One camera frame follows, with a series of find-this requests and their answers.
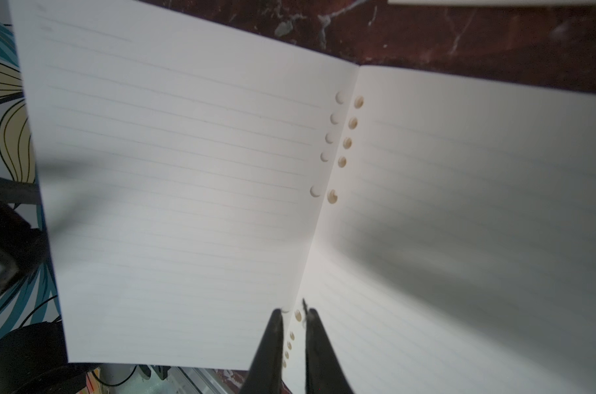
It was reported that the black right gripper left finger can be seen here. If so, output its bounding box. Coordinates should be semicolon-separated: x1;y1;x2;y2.
239;309;284;394

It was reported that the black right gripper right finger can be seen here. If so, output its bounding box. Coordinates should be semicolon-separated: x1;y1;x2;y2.
302;300;354;394

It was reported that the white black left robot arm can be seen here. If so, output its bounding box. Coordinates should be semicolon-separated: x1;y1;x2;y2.
0;177;106;393

